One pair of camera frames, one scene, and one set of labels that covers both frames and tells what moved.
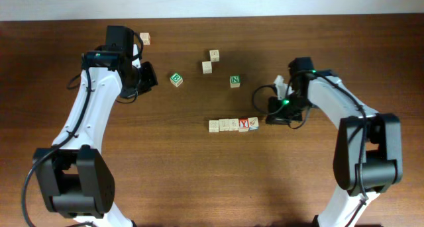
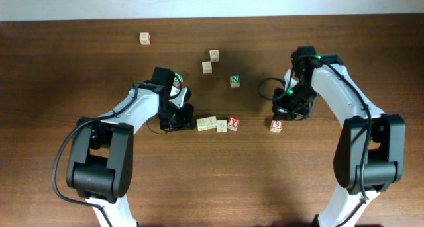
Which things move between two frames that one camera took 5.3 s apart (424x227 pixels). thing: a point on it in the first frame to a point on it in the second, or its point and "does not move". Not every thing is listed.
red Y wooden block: x=243 y=124 to x=233 y=123
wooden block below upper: x=207 y=67 does not move
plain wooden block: x=224 y=124 to x=211 y=122
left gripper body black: x=144 y=79 to x=175 y=117
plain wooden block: x=146 y=38 does not move
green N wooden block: x=234 y=81 does not move
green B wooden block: x=176 y=79 does not move
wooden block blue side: x=213 y=126 to x=202 y=124
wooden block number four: x=233 y=124 to x=221 y=126
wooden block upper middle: x=214 y=55 does not move
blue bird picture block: x=253 y=124 to x=276 y=126
